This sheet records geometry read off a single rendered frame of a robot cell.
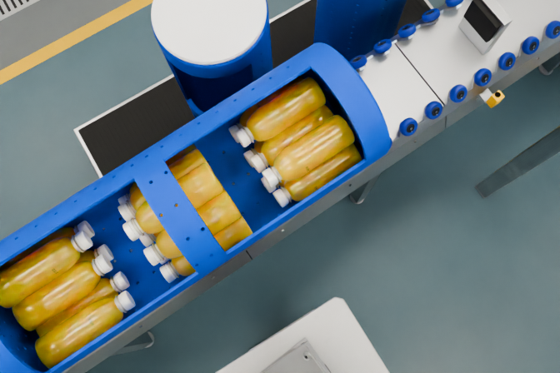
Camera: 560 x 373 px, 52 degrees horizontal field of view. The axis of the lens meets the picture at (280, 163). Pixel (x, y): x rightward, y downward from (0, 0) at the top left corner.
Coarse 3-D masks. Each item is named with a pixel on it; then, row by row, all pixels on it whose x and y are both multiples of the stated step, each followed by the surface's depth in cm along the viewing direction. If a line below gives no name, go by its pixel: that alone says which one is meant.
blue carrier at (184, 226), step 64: (320, 64) 112; (192, 128) 112; (384, 128) 113; (128, 192) 127; (256, 192) 133; (320, 192) 116; (0, 256) 105; (128, 256) 130; (192, 256) 107; (0, 320) 117; (128, 320) 110
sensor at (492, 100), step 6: (486, 90) 144; (498, 90) 140; (480, 96) 144; (486, 96) 144; (492, 96) 139; (498, 96) 139; (504, 96) 139; (486, 102) 143; (492, 102) 141; (498, 102) 142
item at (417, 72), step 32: (512, 0) 148; (544, 0) 148; (416, 32) 146; (448, 32) 146; (512, 32) 145; (384, 64) 144; (416, 64) 144; (448, 64) 144; (480, 64) 143; (384, 96) 142; (416, 96) 142; (384, 160) 142; (288, 224) 138; (256, 256) 141; (192, 288) 134; (160, 320) 137; (96, 352) 131
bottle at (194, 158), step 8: (192, 152) 117; (200, 152) 117; (184, 160) 117; (192, 160) 116; (200, 160) 116; (176, 168) 116; (184, 168) 116; (192, 168) 116; (176, 176) 115; (136, 192) 115; (136, 200) 115; (144, 200) 114; (128, 208) 116; (136, 208) 115
